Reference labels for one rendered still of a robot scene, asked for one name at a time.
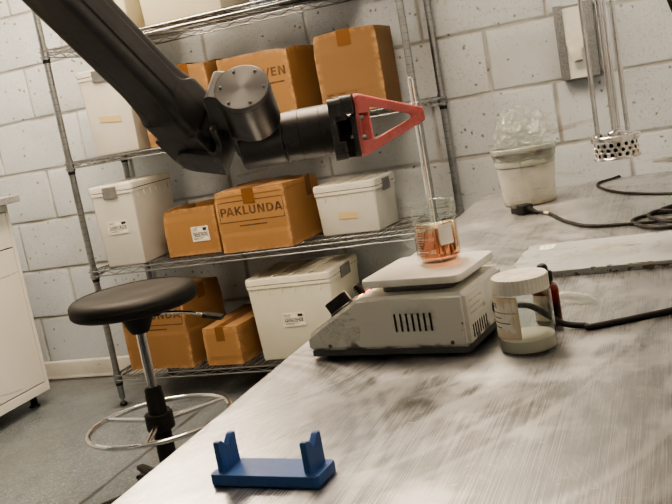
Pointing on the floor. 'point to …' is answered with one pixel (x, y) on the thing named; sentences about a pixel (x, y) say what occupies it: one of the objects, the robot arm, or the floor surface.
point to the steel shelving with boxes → (139, 253)
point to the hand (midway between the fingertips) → (416, 114)
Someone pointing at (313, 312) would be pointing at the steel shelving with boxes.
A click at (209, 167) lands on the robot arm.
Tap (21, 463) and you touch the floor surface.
